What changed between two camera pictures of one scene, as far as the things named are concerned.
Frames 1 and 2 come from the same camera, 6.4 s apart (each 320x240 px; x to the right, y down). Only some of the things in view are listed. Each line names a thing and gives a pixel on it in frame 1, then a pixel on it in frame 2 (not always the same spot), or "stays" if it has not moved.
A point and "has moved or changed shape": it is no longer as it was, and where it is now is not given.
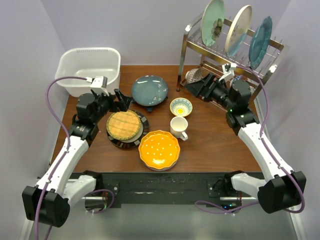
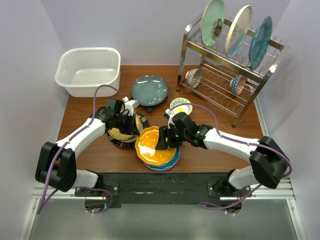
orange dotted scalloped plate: [159, 149] has moved or changed shape
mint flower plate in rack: [212, 21] stays
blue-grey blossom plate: [149, 90] stays
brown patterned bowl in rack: [194, 75] stays
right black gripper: [204, 89] -> [164, 132]
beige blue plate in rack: [237, 30] stays
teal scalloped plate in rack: [260, 42] stays
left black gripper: [122, 105] -> [131, 128]
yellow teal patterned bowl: [181, 107] stays
